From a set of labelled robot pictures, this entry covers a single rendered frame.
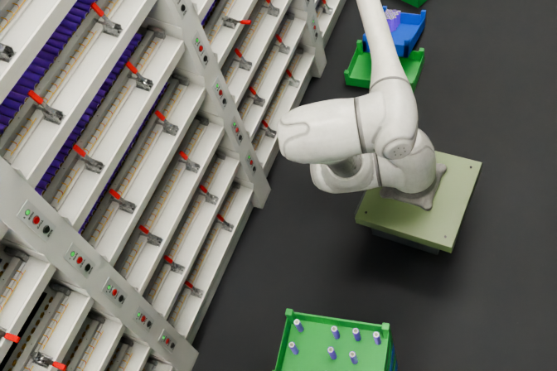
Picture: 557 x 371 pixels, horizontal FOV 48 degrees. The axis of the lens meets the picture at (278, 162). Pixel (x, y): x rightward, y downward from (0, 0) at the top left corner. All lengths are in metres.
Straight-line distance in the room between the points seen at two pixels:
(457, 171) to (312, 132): 0.91
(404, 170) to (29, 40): 1.16
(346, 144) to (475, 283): 1.04
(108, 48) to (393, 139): 0.70
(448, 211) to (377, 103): 0.81
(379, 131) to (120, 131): 0.66
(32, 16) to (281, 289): 1.38
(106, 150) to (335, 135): 0.58
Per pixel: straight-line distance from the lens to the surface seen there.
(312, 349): 1.91
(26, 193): 1.42
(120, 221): 1.75
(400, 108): 1.42
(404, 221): 2.14
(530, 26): 3.02
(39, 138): 1.46
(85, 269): 1.63
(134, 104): 1.69
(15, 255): 1.54
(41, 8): 1.41
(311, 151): 1.43
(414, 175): 2.01
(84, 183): 1.60
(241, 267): 2.43
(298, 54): 2.76
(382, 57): 1.56
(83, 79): 1.52
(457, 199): 2.17
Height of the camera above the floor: 2.12
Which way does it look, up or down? 54 degrees down
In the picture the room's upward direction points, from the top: 21 degrees counter-clockwise
